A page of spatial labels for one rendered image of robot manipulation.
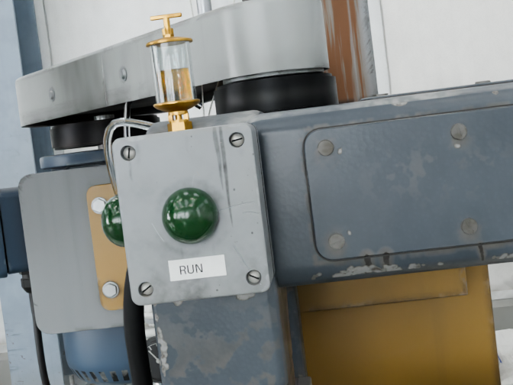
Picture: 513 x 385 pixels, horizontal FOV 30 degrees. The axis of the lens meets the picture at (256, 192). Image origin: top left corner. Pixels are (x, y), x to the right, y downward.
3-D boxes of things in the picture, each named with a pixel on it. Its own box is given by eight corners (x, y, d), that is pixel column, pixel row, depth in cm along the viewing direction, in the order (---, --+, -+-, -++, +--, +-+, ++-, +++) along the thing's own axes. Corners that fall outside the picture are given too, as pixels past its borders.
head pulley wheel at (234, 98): (210, 121, 66) (205, 85, 66) (224, 123, 75) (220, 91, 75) (340, 105, 65) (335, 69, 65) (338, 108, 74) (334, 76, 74)
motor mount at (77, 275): (33, 338, 95) (11, 176, 94) (52, 325, 102) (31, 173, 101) (317, 308, 93) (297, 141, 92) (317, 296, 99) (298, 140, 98)
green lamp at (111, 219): (98, 253, 52) (91, 198, 52) (111, 246, 55) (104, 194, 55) (145, 247, 52) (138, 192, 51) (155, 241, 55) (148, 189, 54)
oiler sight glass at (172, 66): (153, 103, 57) (145, 45, 57) (159, 105, 60) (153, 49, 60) (194, 98, 57) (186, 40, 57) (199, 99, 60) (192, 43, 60)
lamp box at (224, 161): (132, 307, 51) (110, 139, 51) (147, 292, 55) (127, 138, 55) (271, 291, 50) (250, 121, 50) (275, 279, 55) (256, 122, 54)
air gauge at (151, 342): (138, 386, 76) (132, 341, 76) (142, 380, 78) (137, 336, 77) (184, 381, 76) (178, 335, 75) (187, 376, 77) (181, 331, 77)
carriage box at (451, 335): (230, 474, 86) (187, 127, 84) (257, 379, 120) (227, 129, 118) (508, 448, 84) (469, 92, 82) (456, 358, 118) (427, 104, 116)
